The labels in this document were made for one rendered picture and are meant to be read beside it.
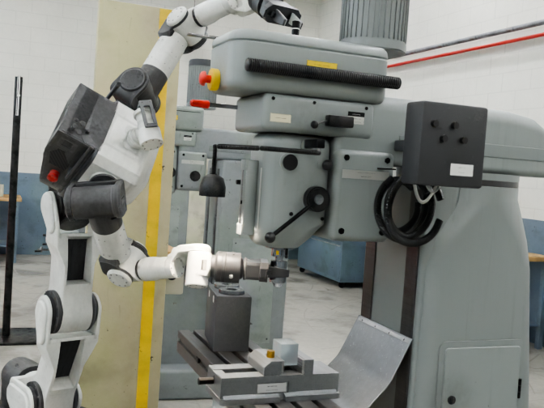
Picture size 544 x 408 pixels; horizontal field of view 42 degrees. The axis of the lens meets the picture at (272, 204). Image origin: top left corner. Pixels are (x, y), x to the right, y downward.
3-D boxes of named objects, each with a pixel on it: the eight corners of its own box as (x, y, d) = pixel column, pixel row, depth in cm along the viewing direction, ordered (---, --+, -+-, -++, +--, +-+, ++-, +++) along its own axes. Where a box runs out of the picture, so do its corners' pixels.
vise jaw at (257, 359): (263, 376, 186) (264, 361, 186) (247, 363, 198) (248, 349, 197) (283, 375, 188) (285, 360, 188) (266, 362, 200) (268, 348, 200)
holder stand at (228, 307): (213, 351, 233) (216, 291, 232) (204, 334, 255) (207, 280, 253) (248, 351, 236) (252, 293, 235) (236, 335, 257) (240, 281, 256)
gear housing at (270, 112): (262, 129, 184) (265, 91, 183) (232, 131, 207) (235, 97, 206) (373, 139, 196) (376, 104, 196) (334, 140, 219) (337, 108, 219)
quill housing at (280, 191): (263, 249, 189) (271, 130, 187) (239, 240, 208) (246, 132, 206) (327, 251, 196) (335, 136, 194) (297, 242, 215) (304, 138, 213)
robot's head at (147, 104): (137, 141, 200) (140, 126, 194) (130, 115, 203) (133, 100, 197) (158, 138, 203) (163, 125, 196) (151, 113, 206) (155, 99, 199)
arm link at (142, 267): (171, 287, 206) (124, 290, 216) (184, 260, 212) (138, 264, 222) (151, 264, 200) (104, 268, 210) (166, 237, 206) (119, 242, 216)
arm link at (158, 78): (136, 55, 219) (114, 90, 214) (160, 63, 216) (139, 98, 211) (146, 77, 229) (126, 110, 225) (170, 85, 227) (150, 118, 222)
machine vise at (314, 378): (220, 406, 181) (223, 364, 180) (204, 388, 195) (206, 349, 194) (340, 398, 194) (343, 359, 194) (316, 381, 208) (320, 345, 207)
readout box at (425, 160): (418, 184, 173) (426, 99, 172) (399, 183, 181) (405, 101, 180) (485, 189, 180) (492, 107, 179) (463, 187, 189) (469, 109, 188)
